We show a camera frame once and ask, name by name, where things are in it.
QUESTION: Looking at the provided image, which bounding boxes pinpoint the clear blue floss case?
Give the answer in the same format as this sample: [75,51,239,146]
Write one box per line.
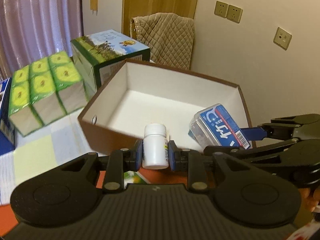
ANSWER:
[188,103,251,149]

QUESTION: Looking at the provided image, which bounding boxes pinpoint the white pill bottle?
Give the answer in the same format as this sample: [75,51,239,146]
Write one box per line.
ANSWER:
[142,124,169,170]

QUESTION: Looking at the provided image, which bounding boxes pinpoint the green white spray box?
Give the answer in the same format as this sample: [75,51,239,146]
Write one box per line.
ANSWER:
[124,171,150,188]

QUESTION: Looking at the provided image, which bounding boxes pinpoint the plaid folded cloth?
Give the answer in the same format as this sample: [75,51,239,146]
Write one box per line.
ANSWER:
[1,110,93,205]

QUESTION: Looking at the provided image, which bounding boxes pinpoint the brown open storage box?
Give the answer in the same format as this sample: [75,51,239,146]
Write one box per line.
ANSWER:
[78,60,252,154]

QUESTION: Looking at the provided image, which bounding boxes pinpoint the green tissue pack bundle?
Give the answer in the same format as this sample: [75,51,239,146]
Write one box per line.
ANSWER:
[8,51,87,137]

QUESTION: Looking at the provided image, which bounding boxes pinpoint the green landscape milk carton box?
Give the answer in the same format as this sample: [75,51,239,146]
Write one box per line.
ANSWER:
[71,29,150,98]

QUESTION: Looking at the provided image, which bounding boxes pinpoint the blue flat puzzle box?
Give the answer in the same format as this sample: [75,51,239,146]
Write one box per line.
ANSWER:
[0,77,15,155]

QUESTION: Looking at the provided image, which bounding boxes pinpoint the red Motul cardboard mat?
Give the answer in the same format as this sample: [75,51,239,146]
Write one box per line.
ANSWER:
[0,164,216,238]

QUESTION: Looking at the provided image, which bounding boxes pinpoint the quilted beige chair cover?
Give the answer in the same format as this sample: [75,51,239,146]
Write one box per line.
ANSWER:
[130,12,195,70]

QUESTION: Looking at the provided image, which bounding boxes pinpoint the pink curtain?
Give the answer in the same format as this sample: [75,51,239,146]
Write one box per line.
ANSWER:
[1,0,84,79]

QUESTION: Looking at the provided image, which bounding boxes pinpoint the single wall socket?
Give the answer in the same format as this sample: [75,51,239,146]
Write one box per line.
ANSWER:
[273,27,292,50]

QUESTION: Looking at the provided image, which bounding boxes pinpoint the wall socket plates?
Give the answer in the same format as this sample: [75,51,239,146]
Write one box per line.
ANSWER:
[214,1,243,23]

